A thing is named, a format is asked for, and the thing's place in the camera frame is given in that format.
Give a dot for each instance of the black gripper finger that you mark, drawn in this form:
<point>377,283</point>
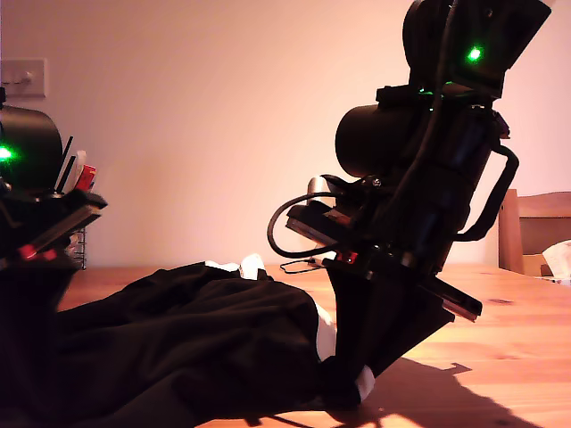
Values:
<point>401,325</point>
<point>31,290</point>
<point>352,312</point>

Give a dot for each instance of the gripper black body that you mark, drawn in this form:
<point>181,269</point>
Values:
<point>44,223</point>
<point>415,232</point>

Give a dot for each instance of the black shorts with white stripes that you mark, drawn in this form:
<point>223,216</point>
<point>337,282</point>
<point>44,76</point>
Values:
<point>178,339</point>

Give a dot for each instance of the red paper packet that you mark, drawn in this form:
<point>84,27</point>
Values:
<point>89,176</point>

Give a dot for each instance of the white paper chopstick sleeve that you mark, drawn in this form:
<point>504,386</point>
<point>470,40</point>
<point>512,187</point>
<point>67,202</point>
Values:
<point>79,165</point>

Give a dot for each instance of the wooden chair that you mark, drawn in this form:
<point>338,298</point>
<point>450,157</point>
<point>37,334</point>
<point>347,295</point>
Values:
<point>509,249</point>

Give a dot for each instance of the white tissue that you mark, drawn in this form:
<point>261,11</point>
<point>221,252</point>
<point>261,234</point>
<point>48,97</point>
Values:
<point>557,257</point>

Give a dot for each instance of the patterned tissue box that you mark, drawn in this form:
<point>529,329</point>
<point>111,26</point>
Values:
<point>556,282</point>

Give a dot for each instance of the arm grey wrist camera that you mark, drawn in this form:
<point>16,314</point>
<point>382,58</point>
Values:
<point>319,189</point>

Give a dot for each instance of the white light switch plate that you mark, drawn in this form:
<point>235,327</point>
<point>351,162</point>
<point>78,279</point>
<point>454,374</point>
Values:
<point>22,79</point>

